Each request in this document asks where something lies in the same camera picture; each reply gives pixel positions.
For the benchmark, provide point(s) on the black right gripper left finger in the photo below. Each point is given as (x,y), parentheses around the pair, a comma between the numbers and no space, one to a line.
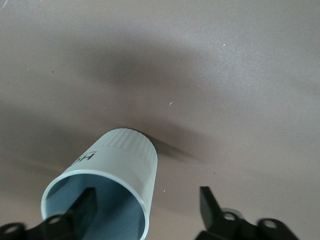
(85,207)

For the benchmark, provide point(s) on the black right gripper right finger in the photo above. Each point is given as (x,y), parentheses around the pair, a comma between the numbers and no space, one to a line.
(208,207)

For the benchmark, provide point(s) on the white mug with grey inside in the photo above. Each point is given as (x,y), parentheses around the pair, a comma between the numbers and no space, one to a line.
(130,162)

